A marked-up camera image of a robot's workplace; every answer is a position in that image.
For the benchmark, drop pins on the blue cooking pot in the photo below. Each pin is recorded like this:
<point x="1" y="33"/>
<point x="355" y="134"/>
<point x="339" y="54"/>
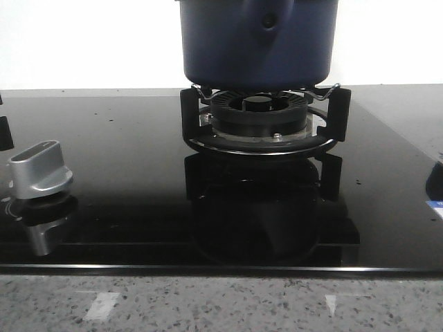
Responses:
<point x="257" y="45"/>

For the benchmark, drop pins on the black pot support grate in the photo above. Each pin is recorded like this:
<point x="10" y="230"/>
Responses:
<point x="327" y="116"/>

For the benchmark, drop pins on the black gas burner head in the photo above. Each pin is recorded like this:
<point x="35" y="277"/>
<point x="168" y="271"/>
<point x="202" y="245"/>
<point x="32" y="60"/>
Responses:
<point x="259" y="115"/>

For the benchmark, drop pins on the black glass stove top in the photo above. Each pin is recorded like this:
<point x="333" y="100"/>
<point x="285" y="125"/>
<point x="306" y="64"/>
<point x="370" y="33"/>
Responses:
<point x="143" y="203"/>

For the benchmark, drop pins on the silver stove knob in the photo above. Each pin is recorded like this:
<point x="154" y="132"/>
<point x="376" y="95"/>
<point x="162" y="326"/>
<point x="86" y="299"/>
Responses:
<point x="39" y="171"/>

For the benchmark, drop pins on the blue bowl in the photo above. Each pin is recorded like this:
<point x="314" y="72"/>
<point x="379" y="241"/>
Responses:
<point x="434" y="183"/>

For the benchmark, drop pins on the blue label sticker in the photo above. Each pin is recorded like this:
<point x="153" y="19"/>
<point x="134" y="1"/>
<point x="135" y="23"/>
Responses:
<point x="437" y="206"/>

